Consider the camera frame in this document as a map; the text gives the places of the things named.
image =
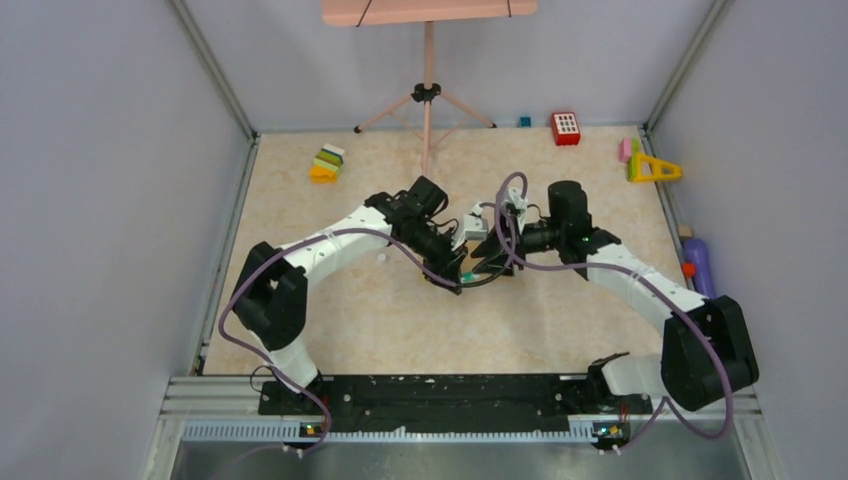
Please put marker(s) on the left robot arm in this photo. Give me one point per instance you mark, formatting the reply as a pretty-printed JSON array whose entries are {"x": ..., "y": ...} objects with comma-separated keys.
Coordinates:
[{"x": 271, "y": 294}]

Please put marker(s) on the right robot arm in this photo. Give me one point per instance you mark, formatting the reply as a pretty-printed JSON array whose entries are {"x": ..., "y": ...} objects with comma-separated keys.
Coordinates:
[{"x": 706, "y": 353}]

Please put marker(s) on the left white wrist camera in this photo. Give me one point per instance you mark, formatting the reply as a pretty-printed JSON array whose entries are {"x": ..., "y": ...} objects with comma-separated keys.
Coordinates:
[{"x": 474, "y": 225}]

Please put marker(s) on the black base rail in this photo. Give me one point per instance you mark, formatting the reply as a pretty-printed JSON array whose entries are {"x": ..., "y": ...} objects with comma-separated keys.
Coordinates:
[{"x": 451, "y": 404}]

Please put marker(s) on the white toothed cable duct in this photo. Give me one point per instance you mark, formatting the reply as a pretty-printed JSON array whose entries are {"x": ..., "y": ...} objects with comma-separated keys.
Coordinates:
[{"x": 295, "y": 432}]

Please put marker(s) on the pink board on tripod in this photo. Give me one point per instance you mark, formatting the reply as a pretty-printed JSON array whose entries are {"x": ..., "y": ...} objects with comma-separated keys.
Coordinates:
[{"x": 355, "y": 13}]

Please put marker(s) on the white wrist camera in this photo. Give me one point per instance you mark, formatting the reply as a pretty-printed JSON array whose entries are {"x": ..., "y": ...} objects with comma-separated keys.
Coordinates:
[
  {"x": 514, "y": 204},
  {"x": 474, "y": 225}
]

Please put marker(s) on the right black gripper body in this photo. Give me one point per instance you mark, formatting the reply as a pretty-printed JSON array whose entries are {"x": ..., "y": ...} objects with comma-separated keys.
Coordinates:
[{"x": 516, "y": 244}]

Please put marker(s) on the pink toy block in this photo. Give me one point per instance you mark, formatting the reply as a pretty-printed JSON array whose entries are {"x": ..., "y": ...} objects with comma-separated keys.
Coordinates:
[{"x": 625, "y": 150}]

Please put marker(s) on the yellow triangle toy block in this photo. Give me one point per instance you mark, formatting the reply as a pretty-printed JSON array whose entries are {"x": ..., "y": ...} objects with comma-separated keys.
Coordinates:
[{"x": 644, "y": 168}]

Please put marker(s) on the pink tripod stand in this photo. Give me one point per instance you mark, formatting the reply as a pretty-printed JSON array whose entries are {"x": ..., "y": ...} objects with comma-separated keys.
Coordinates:
[{"x": 425, "y": 93}]

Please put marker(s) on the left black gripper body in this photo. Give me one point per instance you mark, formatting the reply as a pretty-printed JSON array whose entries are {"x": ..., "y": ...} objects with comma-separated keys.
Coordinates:
[{"x": 447, "y": 257}]

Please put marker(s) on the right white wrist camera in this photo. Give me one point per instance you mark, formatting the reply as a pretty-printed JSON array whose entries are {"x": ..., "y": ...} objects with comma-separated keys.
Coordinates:
[{"x": 514, "y": 204}]

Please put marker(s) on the stacked colourful toy blocks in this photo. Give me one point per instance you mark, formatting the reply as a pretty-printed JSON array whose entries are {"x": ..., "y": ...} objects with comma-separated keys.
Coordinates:
[{"x": 327, "y": 164}]

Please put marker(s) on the brown kraft envelope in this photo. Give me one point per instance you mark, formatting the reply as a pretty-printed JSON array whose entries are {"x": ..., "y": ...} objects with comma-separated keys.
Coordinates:
[{"x": 481, "y": 273}]

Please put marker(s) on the red window toy block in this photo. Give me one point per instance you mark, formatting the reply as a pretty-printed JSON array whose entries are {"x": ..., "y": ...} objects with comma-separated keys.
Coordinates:
[{"x": 565, "y": 129}]

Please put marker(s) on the purple toy bottle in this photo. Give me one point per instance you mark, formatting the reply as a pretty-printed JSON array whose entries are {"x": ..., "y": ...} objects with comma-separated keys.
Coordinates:
[{"x": 696, "y": 267}]

